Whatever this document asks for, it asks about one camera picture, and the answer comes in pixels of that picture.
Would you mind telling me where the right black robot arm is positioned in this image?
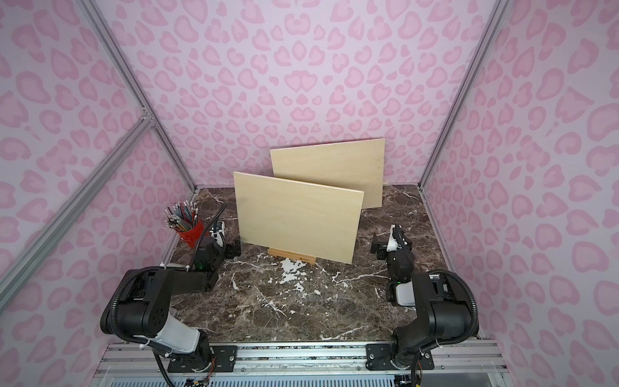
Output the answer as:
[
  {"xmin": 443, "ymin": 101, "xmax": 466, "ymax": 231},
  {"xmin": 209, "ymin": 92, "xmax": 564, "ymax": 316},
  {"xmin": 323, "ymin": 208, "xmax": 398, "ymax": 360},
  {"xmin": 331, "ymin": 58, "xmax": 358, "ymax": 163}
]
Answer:
[{"xmin": 366, "ymin": 226, "xmax": 479, "ymax": 375}]

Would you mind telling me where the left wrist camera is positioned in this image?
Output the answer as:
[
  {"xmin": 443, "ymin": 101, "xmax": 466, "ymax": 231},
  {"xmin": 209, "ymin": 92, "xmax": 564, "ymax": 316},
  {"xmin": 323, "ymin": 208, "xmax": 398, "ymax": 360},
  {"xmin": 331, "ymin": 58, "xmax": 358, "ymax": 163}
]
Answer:
[{"xmin": 210, "ymin": 220, "xmax": 226, "ymax": 248}]

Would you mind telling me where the red pencil bucket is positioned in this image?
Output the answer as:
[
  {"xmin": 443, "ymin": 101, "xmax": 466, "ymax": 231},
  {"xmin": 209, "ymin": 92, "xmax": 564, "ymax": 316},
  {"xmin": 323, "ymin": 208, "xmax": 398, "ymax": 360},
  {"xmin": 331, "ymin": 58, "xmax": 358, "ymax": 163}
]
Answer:
[{"xmin": 177, "ymin": 221, "xmax": 205, "ymax": 249}]

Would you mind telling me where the wooden easel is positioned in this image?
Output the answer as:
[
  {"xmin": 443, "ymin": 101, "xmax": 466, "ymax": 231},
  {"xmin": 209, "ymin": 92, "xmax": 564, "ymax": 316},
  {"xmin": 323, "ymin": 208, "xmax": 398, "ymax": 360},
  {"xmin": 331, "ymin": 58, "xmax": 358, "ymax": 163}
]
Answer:
[{"xmin": 268, "ymin": 248, "xmax": 317, "ymax": 265}]

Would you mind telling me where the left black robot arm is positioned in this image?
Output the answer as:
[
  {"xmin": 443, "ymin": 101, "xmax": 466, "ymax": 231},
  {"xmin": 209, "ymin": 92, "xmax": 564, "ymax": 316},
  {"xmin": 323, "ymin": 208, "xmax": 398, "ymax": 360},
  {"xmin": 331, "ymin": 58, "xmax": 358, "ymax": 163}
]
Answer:
[{"xmin": 100, "ymin": 204, "xmax": 241, "ymax": 377}]

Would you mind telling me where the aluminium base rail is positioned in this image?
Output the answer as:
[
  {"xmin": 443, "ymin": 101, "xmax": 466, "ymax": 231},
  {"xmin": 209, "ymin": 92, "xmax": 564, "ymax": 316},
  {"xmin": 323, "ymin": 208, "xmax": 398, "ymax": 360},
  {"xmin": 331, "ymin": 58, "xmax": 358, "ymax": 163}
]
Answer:
[{"xmin": 90, "ymin": 340, "xmax": 514, "ymax": 386}]

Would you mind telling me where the plywood board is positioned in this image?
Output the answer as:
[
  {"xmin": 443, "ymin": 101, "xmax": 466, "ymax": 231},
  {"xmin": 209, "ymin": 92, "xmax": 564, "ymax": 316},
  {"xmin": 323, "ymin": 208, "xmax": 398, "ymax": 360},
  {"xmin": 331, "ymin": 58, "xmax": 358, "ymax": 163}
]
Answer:
[
  {"xmin": 270, "ymin": 139, "xmax": 385, "ymax": 209},
  {"xmin": 234, "ymin": 172, "xmax": 364, "ymax": 264}
]

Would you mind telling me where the bunch of coloured pencils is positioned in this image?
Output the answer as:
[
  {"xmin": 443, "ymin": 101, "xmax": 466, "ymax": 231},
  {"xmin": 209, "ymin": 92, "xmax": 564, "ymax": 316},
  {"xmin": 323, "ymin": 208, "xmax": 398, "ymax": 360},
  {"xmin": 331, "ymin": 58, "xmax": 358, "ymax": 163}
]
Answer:
[{"xmin": 164, "ymin": 201, "xmax": 198, "ymax": 233}]

